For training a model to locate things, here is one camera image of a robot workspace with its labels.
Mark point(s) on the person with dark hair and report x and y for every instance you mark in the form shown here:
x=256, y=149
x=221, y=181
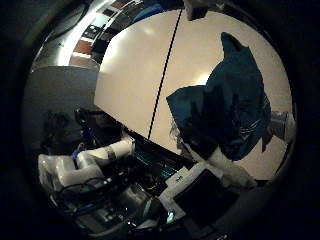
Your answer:
x=60, y=133

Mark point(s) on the dark blue cloth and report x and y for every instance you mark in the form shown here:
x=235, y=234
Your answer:
x=230, y=110

